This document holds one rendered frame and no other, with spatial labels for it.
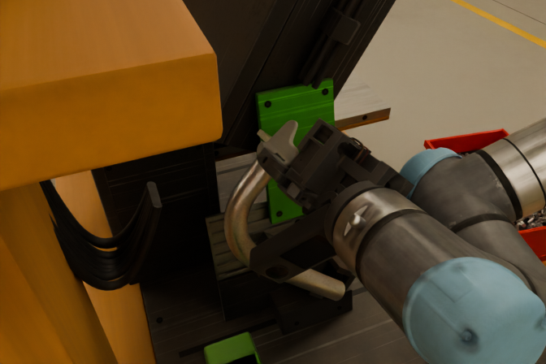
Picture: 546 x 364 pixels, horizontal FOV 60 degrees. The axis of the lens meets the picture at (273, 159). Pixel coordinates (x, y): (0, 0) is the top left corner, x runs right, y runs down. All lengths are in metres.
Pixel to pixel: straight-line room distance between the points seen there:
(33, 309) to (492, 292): 0.30
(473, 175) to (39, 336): 0.38
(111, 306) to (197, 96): 0.77
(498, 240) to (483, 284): 0.13
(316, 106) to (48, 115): 0.54
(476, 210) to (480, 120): 2.60
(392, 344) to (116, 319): 0.46
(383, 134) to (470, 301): 2.47
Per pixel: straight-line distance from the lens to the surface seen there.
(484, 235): 0.43
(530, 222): 1.14
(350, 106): 0.88
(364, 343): 0.83
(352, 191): 0.40
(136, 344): 0.86
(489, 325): 0.30
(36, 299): 0.38
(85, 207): 1.10
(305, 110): 0.67
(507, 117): 3.14
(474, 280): 0.31
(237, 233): 0.60
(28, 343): 0.42
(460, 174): 0.47
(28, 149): 0.18
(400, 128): 2.82
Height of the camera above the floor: 1.61
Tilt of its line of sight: 40 degrees down
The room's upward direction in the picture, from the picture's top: straight up
